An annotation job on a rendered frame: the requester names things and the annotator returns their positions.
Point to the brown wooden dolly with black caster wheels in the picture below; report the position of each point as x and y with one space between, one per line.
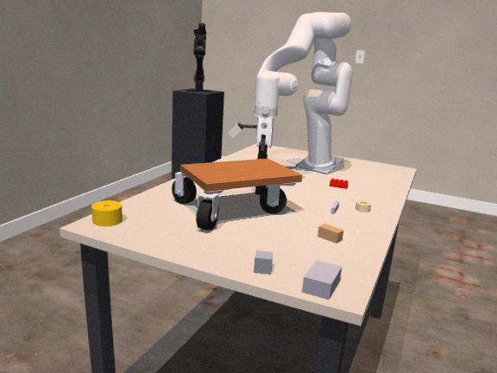
215 177

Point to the beige roll of tape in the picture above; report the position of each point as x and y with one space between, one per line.
363 206

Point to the red toy brick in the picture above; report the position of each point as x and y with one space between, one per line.
339 183

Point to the yellow short cylinder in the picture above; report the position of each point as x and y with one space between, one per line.
107 213

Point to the small tan wooden block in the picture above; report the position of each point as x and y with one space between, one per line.
330 233

